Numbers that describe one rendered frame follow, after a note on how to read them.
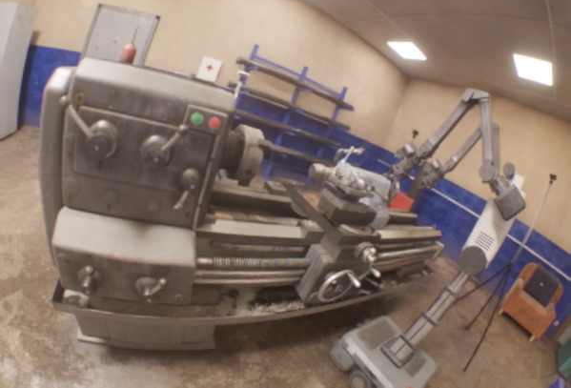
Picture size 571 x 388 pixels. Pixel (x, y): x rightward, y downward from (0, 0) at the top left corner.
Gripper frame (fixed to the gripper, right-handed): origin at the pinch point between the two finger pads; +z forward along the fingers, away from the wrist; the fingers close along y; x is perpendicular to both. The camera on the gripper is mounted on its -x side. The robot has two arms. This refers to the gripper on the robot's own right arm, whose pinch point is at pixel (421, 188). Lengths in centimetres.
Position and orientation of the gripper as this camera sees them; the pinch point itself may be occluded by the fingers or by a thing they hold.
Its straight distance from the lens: 176.8
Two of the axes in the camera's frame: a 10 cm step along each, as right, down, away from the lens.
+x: 2.3, 8.0, -5.5
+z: -5.4, 5.8, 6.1
